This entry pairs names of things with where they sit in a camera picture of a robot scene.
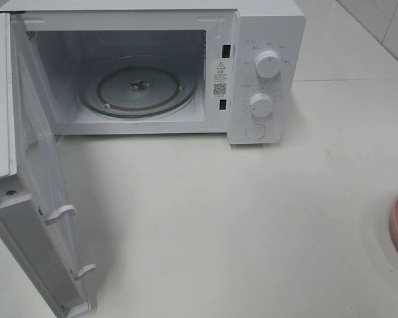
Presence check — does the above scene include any white warning label sticker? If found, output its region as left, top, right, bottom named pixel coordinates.
left=211, top=58, right=232, bottom=99

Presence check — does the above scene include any glass microwave turntable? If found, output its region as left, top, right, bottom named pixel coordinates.
left=78, top=55, right=204, bottom=119

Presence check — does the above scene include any round white door button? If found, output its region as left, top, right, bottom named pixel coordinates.
left=245, top=124, right=266, bottom=140

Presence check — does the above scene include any upper white power knob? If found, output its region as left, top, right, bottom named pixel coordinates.
left=254, top=48, right=282, bottom=79

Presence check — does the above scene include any white microwave oven body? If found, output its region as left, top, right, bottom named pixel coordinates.
left=0, top=1, right=306, bottom=144

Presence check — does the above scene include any white microwave door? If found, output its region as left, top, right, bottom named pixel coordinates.
left=0, top=13, right=95, bottom=317

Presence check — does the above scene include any white timer knob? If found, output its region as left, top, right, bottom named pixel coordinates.
left=249, top=93, right=274, bottom=118

